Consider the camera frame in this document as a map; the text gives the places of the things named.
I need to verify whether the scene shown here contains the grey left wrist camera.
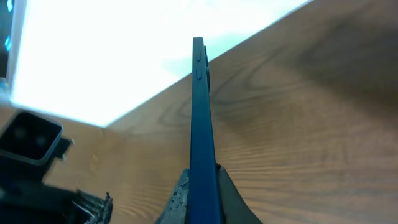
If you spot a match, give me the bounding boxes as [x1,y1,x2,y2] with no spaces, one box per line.
[1,111,63,166]

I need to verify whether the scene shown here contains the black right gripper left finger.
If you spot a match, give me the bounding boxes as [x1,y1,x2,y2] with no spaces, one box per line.
[155,169,190,224]

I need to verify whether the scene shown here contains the blue Galaxy smartphone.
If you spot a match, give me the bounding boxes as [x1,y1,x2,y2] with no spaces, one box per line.
[188,37,222,224]

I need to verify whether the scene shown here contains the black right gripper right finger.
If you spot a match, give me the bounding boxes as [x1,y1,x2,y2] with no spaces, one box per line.
[217,164,262,224]

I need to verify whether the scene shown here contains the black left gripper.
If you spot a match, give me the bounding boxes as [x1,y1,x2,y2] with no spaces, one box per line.
[1,138,113,224]

